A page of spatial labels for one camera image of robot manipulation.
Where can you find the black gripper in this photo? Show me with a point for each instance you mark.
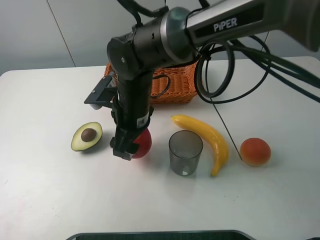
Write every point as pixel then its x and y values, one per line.
pixel 131 113

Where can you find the red apple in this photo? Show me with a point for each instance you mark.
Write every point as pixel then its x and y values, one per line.
pixel 145 142

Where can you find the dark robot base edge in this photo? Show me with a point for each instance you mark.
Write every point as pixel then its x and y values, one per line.
pixel 166 235

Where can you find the orange woven wicker basket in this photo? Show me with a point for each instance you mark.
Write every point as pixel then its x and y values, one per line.
pixel 182 88

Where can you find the halved avocado with pit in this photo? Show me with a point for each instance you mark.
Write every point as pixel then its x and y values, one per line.
pixel 86 136

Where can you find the grey translucent plastic cup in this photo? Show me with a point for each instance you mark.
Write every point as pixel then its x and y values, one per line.
pixel 185 149

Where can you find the yellow banana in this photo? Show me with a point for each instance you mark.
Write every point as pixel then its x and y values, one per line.
pixel 210 135

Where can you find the orange red round fruit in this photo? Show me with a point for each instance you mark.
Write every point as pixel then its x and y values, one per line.
pixel 255 152

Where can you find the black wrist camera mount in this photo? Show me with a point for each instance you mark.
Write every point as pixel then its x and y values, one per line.
pixel 103 93

